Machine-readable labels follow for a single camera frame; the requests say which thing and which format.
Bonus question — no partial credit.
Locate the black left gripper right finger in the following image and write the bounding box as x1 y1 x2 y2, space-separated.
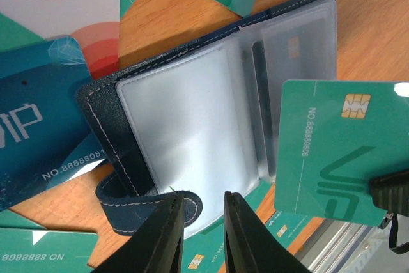
224 191 309 273

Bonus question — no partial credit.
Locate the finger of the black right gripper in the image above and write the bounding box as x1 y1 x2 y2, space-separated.
369 169 408 217

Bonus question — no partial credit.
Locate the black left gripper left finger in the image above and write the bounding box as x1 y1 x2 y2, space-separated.
94 192 185 273

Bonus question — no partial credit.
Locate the teal VIP card front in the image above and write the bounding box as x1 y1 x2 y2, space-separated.
274 80 408 226

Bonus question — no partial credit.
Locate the dark blue card holder wallet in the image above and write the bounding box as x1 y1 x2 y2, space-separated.
77 0 337 237

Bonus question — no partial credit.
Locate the blue VIP card centre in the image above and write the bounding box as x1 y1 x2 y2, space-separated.
1 36 105 210

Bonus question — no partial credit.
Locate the white red circle card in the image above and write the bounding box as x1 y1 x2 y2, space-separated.
1 0 120 78

